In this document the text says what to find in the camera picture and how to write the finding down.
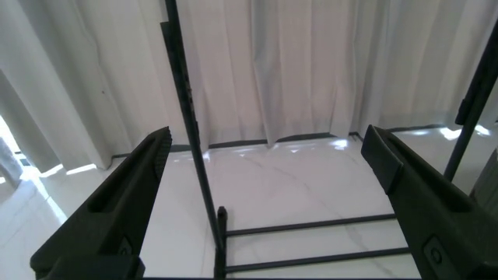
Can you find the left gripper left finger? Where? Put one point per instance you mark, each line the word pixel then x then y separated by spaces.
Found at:
pixel 116 233

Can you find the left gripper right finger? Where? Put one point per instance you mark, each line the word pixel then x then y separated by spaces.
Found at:
pixel 428 233

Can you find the black clothes rack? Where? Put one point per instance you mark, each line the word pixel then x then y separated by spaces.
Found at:
pixel 182 78

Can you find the white curtain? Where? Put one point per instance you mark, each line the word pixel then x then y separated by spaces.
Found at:
pixel 292 70

